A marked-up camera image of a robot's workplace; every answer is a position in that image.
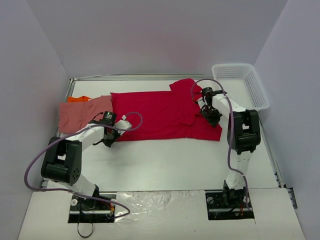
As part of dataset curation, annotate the red t-shirt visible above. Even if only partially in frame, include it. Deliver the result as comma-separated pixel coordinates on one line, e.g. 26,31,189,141
111,78,222,142

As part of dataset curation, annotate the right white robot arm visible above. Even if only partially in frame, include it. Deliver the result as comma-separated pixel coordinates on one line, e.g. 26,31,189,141
200,87,261,208

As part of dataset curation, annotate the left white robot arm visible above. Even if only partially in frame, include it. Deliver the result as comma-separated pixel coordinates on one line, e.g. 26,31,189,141
40,111,132,210

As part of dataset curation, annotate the pink folded t-shirt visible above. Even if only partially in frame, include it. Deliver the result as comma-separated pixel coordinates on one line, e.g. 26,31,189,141
58,95,113,134

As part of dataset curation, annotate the white plastic basket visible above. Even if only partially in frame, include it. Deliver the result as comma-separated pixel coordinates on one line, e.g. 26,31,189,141
211,63,270,111

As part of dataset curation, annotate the orange folded t-shirt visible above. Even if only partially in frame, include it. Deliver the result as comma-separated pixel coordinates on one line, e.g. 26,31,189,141
67,96,92,103

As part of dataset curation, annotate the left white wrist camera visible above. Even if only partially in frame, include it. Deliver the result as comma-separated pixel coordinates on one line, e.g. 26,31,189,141
114,120,132,135

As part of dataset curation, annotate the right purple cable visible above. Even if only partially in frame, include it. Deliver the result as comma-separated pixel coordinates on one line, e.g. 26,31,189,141
190,78,252,210

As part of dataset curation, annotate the purple cable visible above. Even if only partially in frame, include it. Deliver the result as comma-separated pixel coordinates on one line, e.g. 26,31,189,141
24,111,144,218
190,78,252,210

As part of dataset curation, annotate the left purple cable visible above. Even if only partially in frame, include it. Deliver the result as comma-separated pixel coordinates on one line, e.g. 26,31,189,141
24,111,144,218

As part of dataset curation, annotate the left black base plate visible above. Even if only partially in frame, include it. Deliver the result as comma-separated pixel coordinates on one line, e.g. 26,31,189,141
68,194,116,224

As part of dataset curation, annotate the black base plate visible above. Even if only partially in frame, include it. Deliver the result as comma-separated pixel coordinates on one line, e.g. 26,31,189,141
68,194,116,224
205,190,255,221

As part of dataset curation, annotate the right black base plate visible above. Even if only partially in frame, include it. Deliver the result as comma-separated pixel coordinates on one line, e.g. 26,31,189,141
205,190,255,221

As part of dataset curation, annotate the black cable loop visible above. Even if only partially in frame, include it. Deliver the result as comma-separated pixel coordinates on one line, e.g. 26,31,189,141
76,221,96,238

